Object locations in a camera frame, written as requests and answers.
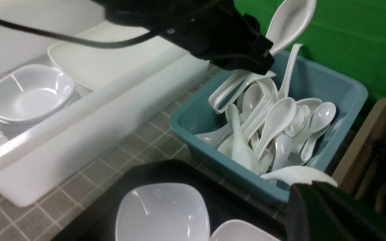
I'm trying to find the teal plastic bin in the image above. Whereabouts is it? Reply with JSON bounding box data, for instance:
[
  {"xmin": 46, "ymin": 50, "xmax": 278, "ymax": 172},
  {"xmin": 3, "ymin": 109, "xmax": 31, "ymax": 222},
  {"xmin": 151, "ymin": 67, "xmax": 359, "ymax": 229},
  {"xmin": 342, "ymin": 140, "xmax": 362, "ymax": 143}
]
[{"xmin": 170, "ymin": 56, "xmax": 369, "ymax": 206}]

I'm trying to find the pile of white spoons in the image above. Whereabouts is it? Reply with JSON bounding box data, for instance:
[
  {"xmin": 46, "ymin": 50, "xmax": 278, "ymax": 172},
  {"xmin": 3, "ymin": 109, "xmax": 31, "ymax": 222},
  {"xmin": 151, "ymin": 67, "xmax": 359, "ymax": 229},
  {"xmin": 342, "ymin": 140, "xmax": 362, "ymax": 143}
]
[{"xmin": 195, "ymin": 70, "xmax": 344, "ymax": 174}]

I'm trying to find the white soup spoon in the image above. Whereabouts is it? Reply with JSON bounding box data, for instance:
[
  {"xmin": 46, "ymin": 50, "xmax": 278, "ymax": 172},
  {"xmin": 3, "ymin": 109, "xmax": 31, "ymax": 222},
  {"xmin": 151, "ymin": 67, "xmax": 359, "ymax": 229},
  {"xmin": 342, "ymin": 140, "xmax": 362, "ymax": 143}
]
[{"xmin": 266, "ymin": 0, "xmax": 317, "ymax": 56}]

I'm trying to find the brown plastic bin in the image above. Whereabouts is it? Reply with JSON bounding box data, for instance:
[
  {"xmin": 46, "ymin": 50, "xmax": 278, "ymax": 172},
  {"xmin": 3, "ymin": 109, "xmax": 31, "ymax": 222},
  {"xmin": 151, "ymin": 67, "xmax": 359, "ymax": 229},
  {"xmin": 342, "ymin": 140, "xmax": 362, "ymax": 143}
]
[{"xmin": 332, "ymin": 98, "xmax": 386, "ymax": 211}]

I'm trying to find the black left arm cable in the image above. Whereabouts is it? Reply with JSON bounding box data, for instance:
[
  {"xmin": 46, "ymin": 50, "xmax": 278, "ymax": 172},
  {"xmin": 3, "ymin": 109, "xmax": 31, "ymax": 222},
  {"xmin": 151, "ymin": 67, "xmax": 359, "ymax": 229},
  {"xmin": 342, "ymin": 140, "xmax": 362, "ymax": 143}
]
[{"xmin": 0, "ymin": 0, "xmax": 220, "ymax": 50}]

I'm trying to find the upright white spoon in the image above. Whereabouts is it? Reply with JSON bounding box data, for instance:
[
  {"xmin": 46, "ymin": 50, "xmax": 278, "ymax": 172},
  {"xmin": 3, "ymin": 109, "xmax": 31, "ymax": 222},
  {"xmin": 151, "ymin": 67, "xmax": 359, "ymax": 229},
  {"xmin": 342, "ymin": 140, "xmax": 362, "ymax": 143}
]
[{"xmin": 278, "ymin": 43, "xmax": 303, "ymax": 100}]

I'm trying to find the stack of white square plates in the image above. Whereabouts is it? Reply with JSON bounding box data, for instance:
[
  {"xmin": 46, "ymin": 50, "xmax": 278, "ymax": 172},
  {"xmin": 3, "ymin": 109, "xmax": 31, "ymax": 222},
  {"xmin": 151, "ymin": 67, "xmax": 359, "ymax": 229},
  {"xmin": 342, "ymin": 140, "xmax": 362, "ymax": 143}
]
[{"xmin": 47, "ymin": 22, "xmax": 180, "ymax": 92}]

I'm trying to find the large white plastic tub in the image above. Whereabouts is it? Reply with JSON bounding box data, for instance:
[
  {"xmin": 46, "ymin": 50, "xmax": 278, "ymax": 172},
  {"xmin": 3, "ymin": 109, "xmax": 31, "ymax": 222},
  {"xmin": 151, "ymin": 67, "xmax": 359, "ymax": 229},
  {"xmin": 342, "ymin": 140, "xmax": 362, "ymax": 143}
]
[{"xmin": 0, "ymin": 0, "xmax": 210, "ymax": 208}]

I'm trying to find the grey checked tablecloth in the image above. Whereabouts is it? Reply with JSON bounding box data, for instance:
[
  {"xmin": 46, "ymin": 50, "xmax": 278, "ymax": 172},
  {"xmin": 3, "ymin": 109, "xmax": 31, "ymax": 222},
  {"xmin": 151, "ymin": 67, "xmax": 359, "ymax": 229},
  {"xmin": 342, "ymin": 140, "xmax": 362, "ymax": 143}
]
[{"xmin": 0, "ymin": 87, "xmax": 285, "ymax": 241}]

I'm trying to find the black serving tray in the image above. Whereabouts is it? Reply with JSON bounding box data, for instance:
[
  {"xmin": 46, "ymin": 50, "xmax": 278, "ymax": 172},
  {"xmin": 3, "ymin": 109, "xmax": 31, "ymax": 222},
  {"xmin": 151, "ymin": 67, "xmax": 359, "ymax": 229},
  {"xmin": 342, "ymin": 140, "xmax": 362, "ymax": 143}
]
[{"xmin": 53, "ymin": 160, "xmax": 287, "ymax": 241}]

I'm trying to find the stack of white bowls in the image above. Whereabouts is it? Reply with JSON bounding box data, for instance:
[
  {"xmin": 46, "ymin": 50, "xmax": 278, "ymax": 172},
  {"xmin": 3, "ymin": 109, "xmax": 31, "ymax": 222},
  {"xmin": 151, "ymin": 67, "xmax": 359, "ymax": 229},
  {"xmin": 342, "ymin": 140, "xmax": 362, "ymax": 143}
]
[{"xmin": 0, "ymin": 64, "xmax": 80, "ymax": 139}]

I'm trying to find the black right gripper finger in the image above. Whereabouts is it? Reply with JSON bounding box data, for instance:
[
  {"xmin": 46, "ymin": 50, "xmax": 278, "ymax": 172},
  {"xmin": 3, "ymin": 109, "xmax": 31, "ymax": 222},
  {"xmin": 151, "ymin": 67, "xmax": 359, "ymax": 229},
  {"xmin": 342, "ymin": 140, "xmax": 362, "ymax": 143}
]
[{"xmin": 285, "ymin": 181, "xmax": 386, "ymax": 241}]

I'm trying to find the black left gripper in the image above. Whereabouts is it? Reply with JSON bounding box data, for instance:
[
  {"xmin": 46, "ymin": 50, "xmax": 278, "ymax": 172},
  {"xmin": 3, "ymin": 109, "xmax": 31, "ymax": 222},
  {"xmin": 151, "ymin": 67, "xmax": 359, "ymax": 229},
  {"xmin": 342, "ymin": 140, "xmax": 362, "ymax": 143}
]
[{"xmin": 95, "ymin": 0, "xmax": 274, "ymax": 75}]

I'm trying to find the white square bowl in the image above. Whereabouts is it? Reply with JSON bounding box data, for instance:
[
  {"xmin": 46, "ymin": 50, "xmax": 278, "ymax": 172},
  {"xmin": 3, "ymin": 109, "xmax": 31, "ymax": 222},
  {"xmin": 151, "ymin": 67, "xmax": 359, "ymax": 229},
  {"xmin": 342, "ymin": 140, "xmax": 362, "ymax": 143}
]
[{"xmin": 115, "ymin": 183, "xmax": 210, "ymax": 241}]

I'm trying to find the green backdrop cloth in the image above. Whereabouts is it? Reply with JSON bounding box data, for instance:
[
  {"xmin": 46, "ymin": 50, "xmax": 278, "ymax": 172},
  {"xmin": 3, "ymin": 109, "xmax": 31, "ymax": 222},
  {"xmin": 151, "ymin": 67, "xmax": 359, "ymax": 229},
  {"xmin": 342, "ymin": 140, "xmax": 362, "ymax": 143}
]
[{"xmin": 233, "ymin": 0, "xmax": 386, "ymax": 131}]

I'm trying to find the white spoon over bin edge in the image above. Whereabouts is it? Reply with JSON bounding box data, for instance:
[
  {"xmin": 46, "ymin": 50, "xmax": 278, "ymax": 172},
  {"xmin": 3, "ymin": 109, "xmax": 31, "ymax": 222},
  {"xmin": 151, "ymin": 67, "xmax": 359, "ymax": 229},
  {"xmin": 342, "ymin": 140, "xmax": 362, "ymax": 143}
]
[{"xmin": 260, "ymin": 166, "xmax": 338, "ymax": 187}]

